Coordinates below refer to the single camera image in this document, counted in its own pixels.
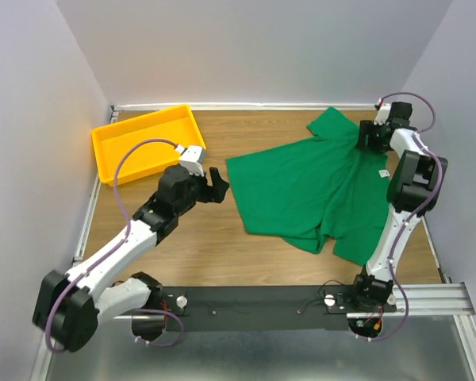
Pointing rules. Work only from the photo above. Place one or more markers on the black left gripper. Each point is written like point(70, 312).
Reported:
point(215, 193)

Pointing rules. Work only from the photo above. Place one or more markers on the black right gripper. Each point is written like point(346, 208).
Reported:
point(366, 128)

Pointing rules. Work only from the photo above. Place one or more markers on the yellow plastic tray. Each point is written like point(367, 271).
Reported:
point(111, 142)

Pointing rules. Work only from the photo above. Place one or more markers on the green t-shirt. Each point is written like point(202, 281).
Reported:
point(315, 189)

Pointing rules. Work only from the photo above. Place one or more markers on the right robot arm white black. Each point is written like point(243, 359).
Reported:
point(412, 192)

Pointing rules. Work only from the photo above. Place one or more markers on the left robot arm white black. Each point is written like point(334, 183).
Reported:
point(71, 306)

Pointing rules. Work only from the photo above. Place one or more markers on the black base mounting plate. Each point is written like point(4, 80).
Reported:
point(331, 306)

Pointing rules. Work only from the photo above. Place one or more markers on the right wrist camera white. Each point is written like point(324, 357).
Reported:
point(383, 112)

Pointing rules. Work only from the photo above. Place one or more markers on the white aluminium back rail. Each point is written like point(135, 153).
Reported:
point(227, 106)

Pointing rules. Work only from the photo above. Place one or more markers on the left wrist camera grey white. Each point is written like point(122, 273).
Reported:
point(192, 158)

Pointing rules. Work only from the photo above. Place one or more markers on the aluminium left side rail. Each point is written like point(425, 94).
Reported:
point(87, 221)

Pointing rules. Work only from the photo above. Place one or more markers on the aluminium front frame rail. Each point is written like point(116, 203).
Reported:
point(430, 336)

